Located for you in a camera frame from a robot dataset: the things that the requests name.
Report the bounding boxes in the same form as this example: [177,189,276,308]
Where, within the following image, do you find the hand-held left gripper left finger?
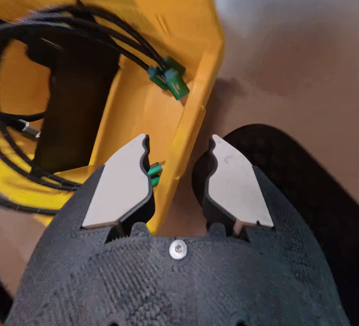
[81,134,155,238]

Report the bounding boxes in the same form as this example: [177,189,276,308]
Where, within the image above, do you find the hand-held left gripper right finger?
[203,134,274,234]

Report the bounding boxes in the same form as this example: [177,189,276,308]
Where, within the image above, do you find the black HDMI cable green plugs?
[0,17,190,215]
[0,2,186,77]
[0,9,170,192]

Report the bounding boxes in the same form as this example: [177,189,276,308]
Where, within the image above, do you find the yellow plastic bin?
[0,0,225,235]

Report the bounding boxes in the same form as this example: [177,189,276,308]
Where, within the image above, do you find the black padded chair armrest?
[192,124,359,326]

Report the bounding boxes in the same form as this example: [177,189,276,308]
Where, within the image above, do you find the black bin divider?
[27,33,121,173]

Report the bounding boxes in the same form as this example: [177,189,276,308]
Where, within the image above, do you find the black cable silver plug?
[0,113,45,140]

